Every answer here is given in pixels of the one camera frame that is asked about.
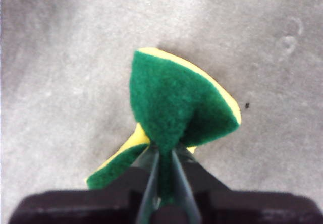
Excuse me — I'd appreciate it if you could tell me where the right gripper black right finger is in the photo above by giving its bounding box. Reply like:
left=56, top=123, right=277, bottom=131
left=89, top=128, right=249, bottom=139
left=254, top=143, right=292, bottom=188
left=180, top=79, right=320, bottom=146
left=172, top=146, right=323, bottom=224

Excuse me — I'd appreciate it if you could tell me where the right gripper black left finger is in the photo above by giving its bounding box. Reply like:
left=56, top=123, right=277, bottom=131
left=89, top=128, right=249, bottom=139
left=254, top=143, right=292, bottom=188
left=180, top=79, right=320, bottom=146
left=8, top=145, right=160, bottom=224

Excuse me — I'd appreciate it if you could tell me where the green and yellow sponge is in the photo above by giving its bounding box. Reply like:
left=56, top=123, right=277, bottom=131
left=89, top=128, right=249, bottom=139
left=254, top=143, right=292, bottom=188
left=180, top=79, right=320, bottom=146
left=84, top=47, right=242, bottom=207

